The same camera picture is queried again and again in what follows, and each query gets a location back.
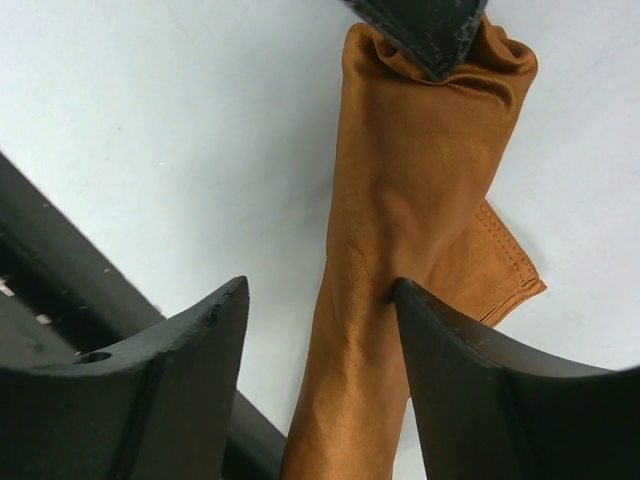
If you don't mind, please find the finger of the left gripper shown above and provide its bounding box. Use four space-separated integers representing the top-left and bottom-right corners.
343 0 488 82

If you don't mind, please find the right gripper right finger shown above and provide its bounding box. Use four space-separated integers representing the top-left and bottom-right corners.
394 279 639 479

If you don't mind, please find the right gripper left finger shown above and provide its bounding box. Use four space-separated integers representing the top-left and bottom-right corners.
1 276 249 479

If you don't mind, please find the orange satin napkin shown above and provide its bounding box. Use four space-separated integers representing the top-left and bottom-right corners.
280 20 545 479

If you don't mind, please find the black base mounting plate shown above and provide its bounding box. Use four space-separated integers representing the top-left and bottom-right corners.
1 160 284 479

